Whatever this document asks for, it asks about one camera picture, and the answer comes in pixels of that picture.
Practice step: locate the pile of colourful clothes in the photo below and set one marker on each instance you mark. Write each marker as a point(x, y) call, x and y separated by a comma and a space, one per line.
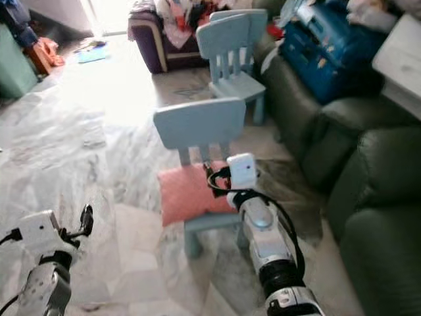
point(177, 16)

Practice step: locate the blue floor mat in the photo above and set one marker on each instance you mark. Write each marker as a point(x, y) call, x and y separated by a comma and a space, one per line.
point(92, 52)

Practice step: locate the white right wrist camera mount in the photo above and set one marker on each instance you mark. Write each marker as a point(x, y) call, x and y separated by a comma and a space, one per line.
point(242, 170)

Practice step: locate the dark blue garment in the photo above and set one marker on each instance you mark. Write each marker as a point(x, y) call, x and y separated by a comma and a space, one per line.
point(16, 20)

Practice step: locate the pale crumpled clothes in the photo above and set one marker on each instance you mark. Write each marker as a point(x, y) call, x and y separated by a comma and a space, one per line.
point(375, 13)

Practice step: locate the small red item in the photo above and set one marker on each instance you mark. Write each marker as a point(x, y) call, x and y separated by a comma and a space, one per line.
point(275, 31)

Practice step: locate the orange toy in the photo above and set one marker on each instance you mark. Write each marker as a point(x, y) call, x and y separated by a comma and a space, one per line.
point(47, 52)

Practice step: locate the pink bumpy pillow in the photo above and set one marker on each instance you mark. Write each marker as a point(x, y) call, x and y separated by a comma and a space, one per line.
point(191, 194)

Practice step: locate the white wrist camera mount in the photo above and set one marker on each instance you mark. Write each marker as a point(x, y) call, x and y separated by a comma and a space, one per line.
point(242, 170)
point(39, 232)

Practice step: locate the purple armchair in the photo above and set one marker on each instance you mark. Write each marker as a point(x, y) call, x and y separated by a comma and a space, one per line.
point(148, 39)

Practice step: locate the dark green leather sofa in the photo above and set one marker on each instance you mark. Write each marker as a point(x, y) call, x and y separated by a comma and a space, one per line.
point(368, 184)

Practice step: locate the light blue child chair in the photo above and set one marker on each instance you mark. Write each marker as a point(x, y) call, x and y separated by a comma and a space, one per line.
point(227, 39)
point(253, 20)
point(197, 125)

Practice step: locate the blue hard suitcase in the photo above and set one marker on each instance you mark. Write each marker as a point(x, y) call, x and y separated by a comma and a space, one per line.
point(322, 59)

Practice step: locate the teal cabinet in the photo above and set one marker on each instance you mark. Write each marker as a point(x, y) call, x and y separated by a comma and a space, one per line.
point(13, 66)

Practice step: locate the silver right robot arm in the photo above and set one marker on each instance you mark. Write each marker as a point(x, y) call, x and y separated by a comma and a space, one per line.
point(263, 230)

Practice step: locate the white appliance box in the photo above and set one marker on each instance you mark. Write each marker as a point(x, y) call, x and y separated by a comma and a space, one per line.
point(401, 59)

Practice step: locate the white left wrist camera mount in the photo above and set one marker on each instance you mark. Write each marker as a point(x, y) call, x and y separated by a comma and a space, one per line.
point(39, 232)

